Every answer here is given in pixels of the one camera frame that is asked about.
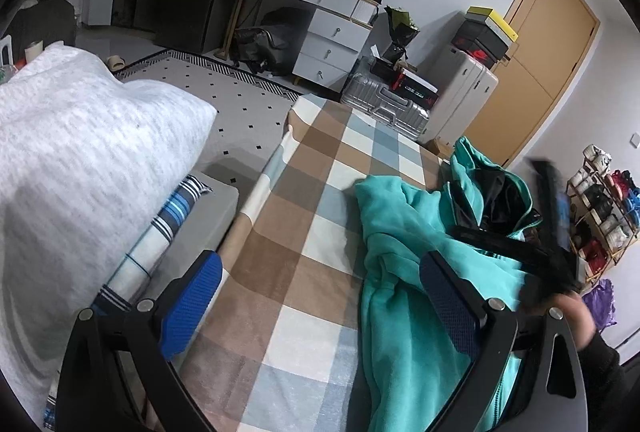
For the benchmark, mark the small black box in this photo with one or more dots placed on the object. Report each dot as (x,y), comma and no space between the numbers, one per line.
(382,67)

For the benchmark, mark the person's right hand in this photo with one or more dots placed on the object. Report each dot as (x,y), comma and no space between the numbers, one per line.
(580,322)

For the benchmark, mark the yellow lid shoe box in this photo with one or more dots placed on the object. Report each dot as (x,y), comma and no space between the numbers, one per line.
(495,22)

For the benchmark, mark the black wrapped bouquet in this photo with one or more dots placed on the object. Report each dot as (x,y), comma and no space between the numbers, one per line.
(400,27)

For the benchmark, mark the white grey fuzzy pillow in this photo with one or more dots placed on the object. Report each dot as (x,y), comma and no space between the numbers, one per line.
(75,162)

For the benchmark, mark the wooden shoe rack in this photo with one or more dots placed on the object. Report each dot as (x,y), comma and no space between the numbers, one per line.
(625,247)

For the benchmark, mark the purple plastic bag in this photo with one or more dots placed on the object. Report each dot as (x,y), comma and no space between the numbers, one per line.
(600,302)

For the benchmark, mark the beige slipper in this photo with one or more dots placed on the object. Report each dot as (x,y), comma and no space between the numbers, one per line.
(116,61)

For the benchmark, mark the white rug with black dots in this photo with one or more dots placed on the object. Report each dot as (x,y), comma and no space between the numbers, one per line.
(225,97)

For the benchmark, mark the blue plaid pillow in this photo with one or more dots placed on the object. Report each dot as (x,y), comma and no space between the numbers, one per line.
(150,242)

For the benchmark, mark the wooden door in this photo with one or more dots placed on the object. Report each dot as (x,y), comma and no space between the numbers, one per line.
(540,62)

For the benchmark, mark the dark armchair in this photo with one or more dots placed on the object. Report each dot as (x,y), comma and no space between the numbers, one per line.
(40,22)

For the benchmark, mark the teal zip jacket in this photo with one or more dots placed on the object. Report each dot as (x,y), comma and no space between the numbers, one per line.
(410,362)

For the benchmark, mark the black backpack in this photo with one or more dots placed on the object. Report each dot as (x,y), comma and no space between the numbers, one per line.
(265,47)

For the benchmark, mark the rows of stored sneakers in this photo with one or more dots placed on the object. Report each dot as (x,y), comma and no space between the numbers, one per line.
(600,202)

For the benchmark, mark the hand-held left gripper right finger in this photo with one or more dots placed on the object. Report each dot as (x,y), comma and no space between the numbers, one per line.
(450,302)

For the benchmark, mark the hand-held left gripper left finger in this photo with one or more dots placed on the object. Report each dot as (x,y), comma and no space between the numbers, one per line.
(192,302)

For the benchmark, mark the silver ribbed suitcase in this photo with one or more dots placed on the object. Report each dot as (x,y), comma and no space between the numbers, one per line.
(380,102)

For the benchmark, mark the white dresser with drawers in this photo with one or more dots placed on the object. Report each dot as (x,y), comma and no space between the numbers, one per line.
(330,32)

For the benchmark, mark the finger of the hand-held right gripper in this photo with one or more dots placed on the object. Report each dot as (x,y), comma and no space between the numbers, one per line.
(552,207)
(510,247)

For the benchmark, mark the white upright suitcase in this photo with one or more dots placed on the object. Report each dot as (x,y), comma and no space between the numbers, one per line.
(460,97)

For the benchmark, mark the grey cushion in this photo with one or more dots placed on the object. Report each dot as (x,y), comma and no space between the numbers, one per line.
(205,217)

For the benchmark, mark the brown blue plaid blanket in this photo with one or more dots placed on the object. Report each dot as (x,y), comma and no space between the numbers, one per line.
(310,237)

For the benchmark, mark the small cardboard box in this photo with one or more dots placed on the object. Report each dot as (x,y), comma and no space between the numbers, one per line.
(439,148)

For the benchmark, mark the person's right forearm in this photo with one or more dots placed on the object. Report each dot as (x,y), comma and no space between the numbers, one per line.
(602,372)

